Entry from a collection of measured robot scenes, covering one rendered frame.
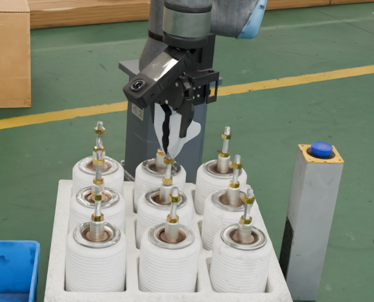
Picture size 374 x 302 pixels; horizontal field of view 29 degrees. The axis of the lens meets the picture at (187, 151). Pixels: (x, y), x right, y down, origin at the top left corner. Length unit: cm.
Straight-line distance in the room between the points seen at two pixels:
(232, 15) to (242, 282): 66
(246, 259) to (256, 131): 108
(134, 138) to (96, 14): 142
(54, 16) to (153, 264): 202
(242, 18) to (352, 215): 57
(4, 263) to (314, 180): 60
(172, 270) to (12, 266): 38
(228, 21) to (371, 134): 84
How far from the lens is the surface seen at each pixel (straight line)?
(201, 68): 116
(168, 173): 122
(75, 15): 306
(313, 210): 136
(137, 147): 174
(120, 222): 124
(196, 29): 110
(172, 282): 114
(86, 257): 111
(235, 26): 160
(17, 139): 203
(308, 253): 141
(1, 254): 139
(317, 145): 134
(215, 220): 124
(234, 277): 116
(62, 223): 130
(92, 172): 132
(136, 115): 172
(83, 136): 205
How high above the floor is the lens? 87
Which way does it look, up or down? 26 degrees down
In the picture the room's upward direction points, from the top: 5 degrees clockwise
